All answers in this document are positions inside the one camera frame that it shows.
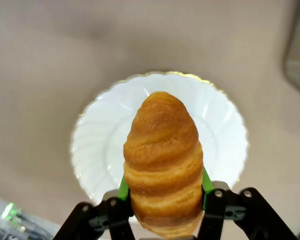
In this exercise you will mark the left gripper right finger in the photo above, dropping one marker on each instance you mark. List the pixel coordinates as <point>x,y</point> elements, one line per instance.
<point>230,212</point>

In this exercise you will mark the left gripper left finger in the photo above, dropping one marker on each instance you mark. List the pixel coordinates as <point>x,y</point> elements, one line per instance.
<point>107,215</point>

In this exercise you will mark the golden croissant bread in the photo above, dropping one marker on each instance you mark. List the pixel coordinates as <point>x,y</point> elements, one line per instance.
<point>162,155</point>

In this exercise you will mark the stainless steel container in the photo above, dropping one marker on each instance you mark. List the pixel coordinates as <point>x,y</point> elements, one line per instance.
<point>298,45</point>

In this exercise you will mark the white scalloped plate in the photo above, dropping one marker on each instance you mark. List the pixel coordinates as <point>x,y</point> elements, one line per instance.
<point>102,140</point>

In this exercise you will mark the device with green light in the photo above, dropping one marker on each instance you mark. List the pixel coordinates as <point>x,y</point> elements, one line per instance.
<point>11,213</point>

